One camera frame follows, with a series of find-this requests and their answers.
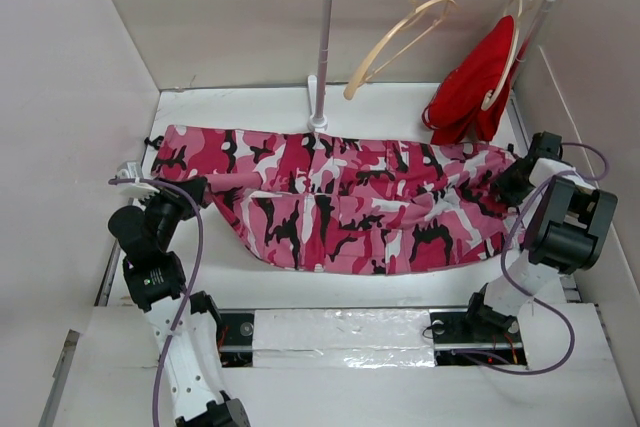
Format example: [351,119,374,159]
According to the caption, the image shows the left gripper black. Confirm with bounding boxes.
[137,175,205,249]

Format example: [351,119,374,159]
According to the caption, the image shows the pink camouflage trousers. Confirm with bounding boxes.
[151,125,517,275]

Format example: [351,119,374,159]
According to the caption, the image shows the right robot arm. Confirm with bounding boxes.
[462,132,618,341]

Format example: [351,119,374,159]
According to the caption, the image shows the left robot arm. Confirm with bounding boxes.
[108,170,250,426]

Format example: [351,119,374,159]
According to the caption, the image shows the wooden hanger with red garment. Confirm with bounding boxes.
[481,0,539,112]

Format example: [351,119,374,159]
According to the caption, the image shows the red garment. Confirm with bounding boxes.
[422,15,515,145]

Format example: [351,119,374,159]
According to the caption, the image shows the silver tape strip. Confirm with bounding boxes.
[252,308,435,369]

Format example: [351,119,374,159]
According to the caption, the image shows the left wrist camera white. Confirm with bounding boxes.
[108,161,159,201]

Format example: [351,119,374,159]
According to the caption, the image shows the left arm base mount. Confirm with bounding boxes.
[190,291,255,368]

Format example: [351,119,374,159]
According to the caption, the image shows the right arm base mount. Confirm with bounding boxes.
[422,286,527,367]

